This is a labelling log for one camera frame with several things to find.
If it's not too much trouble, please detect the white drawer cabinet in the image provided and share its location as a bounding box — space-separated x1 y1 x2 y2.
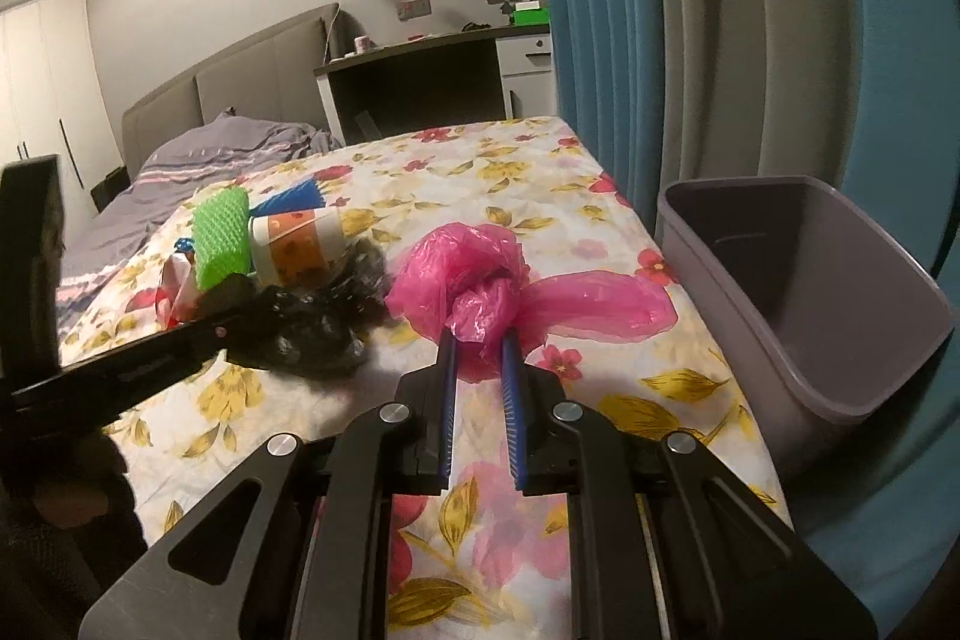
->
496 31 557 120

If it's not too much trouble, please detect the grey plastic bin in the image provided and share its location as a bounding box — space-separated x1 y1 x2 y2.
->
656 175 955 472

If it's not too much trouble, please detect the grey striped duvet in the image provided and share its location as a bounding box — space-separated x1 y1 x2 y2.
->
56 111 346 281

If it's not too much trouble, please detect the grey curtain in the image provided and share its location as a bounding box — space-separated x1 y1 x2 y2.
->
641 0 863 191

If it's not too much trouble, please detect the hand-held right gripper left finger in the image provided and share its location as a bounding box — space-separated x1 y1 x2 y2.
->
79 329 458 640

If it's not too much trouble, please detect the blue wrapper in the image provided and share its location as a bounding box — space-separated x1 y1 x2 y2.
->
251 179 325 217

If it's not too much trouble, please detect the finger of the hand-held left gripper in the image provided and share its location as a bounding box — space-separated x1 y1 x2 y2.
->
0 156 67 386
7 274 256 420

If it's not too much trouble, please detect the small orange paper cup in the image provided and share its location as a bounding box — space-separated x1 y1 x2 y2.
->
247 206 347 285

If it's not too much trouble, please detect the green foam net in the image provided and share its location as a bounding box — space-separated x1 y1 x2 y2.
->
191 190 250 290

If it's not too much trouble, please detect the grey padded headboard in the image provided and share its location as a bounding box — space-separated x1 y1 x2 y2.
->
121 2 338 180

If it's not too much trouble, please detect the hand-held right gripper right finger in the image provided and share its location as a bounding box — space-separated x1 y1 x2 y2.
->
499 329 878 640

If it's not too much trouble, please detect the dark-topped desk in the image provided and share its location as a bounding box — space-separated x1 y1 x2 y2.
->
313 23 556 146

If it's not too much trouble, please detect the black plastic bag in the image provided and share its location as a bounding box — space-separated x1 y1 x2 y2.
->
225 239 387 377

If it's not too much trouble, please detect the blue curtain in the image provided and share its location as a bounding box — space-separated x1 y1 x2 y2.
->
780 0 960 640
517 0 668 236

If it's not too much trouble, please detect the pink plastic bag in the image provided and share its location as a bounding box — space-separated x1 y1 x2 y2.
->
386 221 680 384

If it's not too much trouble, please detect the red and white wrapper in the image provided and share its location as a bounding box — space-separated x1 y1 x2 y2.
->
154 254 203 322

